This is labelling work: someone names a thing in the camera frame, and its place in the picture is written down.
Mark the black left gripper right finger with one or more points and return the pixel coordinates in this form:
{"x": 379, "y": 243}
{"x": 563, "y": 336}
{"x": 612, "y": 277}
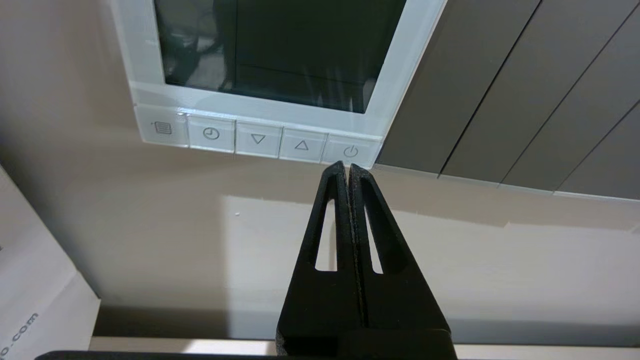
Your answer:
{"x": 400, "y": 300}

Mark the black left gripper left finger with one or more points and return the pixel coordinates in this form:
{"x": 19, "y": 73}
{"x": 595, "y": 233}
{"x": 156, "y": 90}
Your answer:
{"x": 310, "y": 300}

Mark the white wall thermostat panel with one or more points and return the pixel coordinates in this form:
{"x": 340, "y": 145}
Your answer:
{"x": 280, "y": 50}

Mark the white cabinet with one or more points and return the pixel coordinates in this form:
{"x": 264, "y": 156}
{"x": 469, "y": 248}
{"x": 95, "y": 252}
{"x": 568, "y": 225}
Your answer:
{"x": 190, "y": 346}

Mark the blue Hotel Indigo paper bag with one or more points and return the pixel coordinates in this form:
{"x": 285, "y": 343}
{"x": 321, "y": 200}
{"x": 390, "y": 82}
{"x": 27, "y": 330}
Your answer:
{"x": 35, "y": 280}

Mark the dark grey three-gang wall switch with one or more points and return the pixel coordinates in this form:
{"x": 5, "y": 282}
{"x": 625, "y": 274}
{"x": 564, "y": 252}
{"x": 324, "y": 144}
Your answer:
{"x": 475, "y": 75}

